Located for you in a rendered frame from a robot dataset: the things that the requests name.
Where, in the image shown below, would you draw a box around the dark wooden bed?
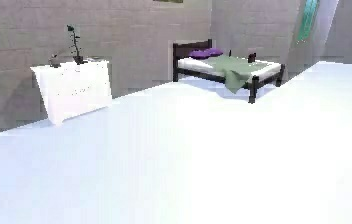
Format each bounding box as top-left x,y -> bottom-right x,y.
172,38 -> 286,104

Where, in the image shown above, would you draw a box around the purple pillow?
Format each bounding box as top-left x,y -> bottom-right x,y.
204,47 -> 224,57
188,49 -> 208,60

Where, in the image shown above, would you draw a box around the green blanket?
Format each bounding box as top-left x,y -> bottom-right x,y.
204,54 -> 271,95

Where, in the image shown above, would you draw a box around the white chest of drawers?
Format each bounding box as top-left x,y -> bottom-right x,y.
29,58 -> 113,126

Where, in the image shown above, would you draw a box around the dark thin house plant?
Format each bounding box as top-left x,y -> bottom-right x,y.
66,24 -> 89,66

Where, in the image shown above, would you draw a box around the small grey object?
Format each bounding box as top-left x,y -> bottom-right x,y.
48,54 -> 62,68

